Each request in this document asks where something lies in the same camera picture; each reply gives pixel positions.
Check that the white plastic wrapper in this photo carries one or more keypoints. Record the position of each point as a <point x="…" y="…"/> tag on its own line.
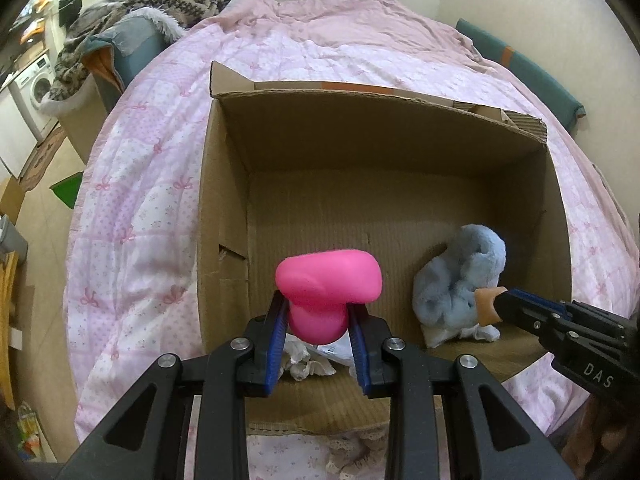
<point x="336" y="352"/>

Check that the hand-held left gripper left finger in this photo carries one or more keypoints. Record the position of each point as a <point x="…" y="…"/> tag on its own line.
<point x="277" y="340"/>

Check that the teal headboard cushion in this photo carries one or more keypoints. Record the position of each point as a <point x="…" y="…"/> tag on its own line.
<point x="525" y="70"/>

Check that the white lace scrap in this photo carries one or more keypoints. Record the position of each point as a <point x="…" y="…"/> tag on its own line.
<point x="302" y="362"/>

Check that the brown cardboard box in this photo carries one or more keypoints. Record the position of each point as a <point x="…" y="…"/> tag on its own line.
<point x="380" y="200"/>

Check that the white washing machine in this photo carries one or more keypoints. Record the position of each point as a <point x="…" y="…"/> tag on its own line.
<point x="32" y="90"/>

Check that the black hanging garment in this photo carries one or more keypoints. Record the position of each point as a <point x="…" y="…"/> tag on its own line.
<point x="70" y="5"/>

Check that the tan wooden bedside cabinet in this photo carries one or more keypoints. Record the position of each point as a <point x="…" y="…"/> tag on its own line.
<point x="87" y="120"/>

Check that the light blue plush toy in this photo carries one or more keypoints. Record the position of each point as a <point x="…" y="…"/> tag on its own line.
<point x="455" y="285"/>

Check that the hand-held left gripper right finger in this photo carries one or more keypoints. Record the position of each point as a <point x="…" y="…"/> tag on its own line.
<point x="359" y="352"/>

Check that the yellow wooden chair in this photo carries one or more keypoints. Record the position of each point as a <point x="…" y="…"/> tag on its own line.
<point x="9" y="325"/>

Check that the person's right hand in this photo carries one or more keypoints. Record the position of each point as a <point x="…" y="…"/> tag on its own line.
<point x="607" y="435"/>

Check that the pink patterned bed quilt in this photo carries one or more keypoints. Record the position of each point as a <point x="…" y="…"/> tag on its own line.
<point x="150" y="185"/>

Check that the green floor item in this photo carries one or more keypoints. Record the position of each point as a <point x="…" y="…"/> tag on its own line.
<point x="67" y="189"/>

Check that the grey bin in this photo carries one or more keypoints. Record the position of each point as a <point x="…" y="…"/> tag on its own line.
<point x="11" y="235"/>

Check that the brown doormat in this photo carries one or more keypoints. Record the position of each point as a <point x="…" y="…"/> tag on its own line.
<point x="42" y="157"/>

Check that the pink squishy toy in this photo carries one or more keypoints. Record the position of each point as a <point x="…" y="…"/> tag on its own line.
<point x="325" y="280"/>

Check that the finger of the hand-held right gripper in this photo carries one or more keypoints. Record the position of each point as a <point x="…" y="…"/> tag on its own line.
<point x="540" y="296"/>
<point x="520" y="314"/>

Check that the beige lace-trimmed cloth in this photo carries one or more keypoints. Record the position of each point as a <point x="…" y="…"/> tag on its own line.
<point x="357" y="447"/>

